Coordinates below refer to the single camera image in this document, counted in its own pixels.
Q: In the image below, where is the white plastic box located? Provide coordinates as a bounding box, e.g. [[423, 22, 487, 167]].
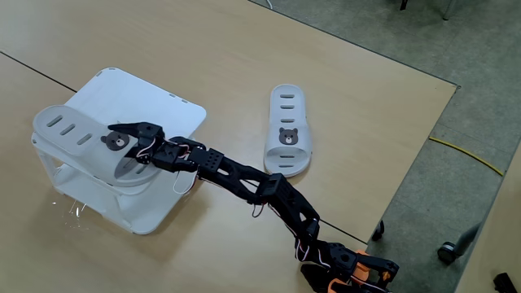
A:
[[31, 67, 212, 236]]

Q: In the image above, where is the white bear slipper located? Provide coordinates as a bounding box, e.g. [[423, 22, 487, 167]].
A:
[[263, 83, 313, 178], [32, 104, 164, 188]]

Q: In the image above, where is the black floor object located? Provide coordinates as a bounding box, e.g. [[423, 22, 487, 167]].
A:
[[493, 272, 519, 293]]

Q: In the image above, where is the grey chair caster leg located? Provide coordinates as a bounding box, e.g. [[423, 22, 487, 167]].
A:
[[437, 222, 481, 265]]

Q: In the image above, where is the black table caster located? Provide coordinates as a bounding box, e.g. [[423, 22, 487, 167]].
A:
[[370, 219, 386, 242]]

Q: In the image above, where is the yellow floor cable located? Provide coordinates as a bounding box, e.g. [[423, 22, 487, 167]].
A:
[[427, 136, 505, 177]]

